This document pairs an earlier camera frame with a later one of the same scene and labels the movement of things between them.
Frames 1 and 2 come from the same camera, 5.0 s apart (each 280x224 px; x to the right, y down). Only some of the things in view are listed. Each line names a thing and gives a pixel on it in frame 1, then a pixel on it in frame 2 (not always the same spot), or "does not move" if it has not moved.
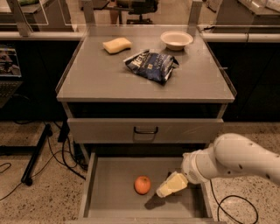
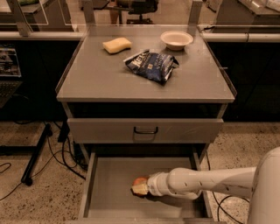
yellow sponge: x=117 y=45 does not move
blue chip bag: x=152 y=66 does not move
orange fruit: x=142 y=185 does not move
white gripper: x=190 y=168 -> x=154 y=185
